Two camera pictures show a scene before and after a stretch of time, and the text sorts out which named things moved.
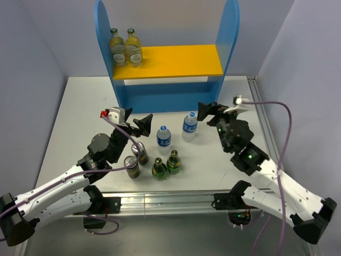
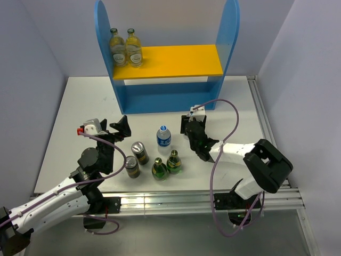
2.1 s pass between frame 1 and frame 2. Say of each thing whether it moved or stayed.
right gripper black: moved
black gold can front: stayed
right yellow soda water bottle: stayed
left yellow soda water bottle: stayed
